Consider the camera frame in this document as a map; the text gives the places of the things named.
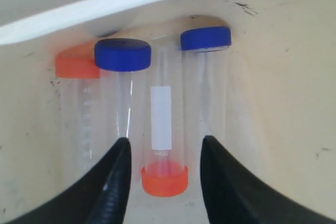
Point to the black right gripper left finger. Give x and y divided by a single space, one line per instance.
100 196

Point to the blue cap tube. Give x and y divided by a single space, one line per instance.
123 64
205 80

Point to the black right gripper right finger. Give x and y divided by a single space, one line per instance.
232 194

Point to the cream plastic bin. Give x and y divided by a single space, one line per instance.
281 90

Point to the orange cap tube with label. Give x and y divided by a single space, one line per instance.
165 173

